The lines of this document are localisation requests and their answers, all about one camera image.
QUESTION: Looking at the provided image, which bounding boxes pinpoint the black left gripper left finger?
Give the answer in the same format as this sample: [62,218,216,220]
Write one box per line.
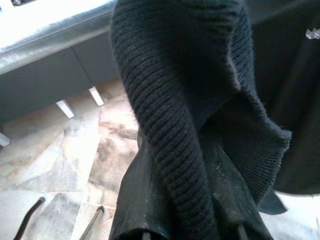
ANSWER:
[111,129,192,240]

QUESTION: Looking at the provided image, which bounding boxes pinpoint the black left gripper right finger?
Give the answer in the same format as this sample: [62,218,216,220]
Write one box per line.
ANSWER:
[206,146,274,240]

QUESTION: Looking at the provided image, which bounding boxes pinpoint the black shirt with white print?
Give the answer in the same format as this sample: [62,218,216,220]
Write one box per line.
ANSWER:
[109,0,293,240]
[249,0,320,196]

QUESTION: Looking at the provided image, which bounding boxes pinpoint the white console leg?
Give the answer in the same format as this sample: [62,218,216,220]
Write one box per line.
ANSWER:
[87,86,105,107]
[55,99,76,119]
[0,131,12,148]

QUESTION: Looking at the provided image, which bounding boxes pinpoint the black TV console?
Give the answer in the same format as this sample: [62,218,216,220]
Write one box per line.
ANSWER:
[0,12,141,127]

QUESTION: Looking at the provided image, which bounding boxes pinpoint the black folding table frame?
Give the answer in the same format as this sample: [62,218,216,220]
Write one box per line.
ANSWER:
[15,196,46,240]

